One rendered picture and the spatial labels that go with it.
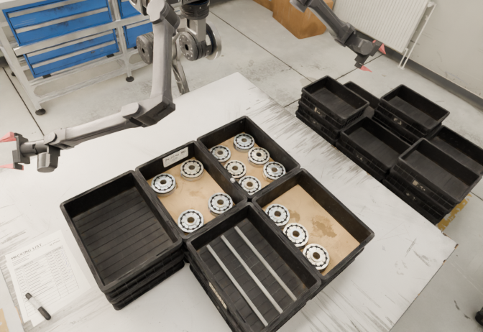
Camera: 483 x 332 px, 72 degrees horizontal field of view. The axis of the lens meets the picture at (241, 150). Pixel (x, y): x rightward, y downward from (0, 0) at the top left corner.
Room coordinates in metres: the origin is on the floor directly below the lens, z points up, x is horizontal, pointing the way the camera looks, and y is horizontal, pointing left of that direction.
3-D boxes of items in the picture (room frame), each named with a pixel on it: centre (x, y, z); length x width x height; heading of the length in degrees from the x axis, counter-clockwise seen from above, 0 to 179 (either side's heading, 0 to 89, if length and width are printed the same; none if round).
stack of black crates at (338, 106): (1.90, -0.61, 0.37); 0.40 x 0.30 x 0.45; 45
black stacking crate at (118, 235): (0.56, 0.41, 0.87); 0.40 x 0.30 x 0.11; 43
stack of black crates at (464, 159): (1.61, -1.47, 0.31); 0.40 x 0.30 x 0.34; 45
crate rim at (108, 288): (0.56, 0.41, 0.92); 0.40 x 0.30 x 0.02; 43
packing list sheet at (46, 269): (0.43, 0.70, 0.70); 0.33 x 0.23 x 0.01; 45
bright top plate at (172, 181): (0.80, 0.32, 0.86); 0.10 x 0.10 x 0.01
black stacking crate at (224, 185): (0.77, 0.19, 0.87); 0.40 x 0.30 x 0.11; 43
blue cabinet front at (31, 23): (2.27, 1.45, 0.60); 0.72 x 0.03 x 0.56; 135
